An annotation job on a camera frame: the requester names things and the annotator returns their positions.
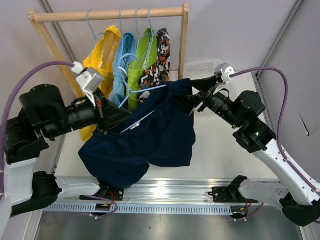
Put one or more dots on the yellow shorts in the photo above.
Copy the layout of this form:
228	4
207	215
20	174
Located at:
103	56

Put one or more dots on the blue hanger of yellow shorts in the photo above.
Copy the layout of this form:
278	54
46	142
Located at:
94	35

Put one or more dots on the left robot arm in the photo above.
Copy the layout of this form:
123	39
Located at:
43	118

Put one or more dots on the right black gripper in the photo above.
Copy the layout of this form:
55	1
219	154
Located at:
203	84

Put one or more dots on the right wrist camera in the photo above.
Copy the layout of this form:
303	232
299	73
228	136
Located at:
223	76

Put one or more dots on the blue hanger of camouflage shorts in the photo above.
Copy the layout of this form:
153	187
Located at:
151	43

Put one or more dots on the wooden clothes rack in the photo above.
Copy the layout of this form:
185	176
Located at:
38	20

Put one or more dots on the slotted cable duct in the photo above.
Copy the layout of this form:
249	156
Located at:
141	208

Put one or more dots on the blue hanger of navy shorts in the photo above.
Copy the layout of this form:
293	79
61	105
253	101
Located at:
140	90

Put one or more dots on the blue hanger of light blue shorts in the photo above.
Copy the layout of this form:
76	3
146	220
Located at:
121	27

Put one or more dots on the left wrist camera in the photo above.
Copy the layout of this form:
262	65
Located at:
89	80

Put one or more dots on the navy blue shorts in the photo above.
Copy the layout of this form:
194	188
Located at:
159	133

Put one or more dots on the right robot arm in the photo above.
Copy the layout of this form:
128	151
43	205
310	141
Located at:
298	198

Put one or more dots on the light blue shorts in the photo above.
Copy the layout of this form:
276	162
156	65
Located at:
118	93

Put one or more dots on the white plastic basket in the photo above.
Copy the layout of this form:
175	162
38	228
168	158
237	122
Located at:
200	69

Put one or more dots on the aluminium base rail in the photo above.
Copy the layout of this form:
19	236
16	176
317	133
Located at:
178	191

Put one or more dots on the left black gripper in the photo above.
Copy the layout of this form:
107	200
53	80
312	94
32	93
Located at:
108	115

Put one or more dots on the lime green shorts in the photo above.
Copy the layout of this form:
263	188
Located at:
135	74

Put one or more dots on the blue hanger of green shorts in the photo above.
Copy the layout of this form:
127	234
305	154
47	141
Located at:
137	27

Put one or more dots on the camouflage patterned shorts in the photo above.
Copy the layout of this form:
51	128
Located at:
160	71

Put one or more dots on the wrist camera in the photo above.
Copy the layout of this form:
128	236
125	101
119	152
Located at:
223	76
89	80

